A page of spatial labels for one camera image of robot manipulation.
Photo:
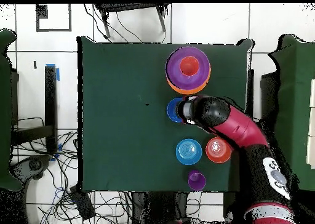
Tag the dark blue plastic bowl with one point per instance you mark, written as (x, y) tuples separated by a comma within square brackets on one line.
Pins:
[(171, 110)]

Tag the large yellow plastic bowl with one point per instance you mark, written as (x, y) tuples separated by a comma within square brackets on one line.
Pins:
[(187, 91)]

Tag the purple plastic bowl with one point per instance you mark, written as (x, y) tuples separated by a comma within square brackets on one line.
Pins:
[(172, 71)]

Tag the red plastic cup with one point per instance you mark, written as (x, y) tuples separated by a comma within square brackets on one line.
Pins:
[(189, 66)]

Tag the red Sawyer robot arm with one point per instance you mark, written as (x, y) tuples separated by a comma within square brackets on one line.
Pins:
[(236, 125)]

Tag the light blue plastic bowl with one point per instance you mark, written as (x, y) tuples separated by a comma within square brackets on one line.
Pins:
[(188, 152)]

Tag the dark green tablecloth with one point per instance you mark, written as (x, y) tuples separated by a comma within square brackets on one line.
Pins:
[(110, 110)]

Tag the orange-red plastic bowl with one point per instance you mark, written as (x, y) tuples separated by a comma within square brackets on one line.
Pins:
[(216, 151)]

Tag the purple plastic cup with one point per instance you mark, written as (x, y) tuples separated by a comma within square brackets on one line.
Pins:
[(196, 181)]

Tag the blue tape strip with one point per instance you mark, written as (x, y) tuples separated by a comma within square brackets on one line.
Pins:
[(58, 75)]

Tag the black power strip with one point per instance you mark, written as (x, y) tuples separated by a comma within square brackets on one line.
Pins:
[(82, 204)]

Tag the black metal stool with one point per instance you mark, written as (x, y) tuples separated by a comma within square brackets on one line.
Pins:
[(128, 7)]

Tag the black chair base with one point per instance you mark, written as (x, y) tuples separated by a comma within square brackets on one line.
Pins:
[(32, 165)]

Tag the green cloth side table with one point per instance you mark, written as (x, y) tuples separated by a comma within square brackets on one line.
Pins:
[(295, 98), (5, 110)]

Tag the white boxes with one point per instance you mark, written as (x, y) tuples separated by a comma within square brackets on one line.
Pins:
[(312, 125)]

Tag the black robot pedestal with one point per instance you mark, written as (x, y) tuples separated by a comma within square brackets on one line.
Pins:
[(157, 209)]

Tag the black table frame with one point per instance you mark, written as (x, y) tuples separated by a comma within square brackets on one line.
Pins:
[(50, 105), (250, 91)]

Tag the black square floor frame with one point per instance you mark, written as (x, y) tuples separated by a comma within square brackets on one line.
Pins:
[(41, 11)]

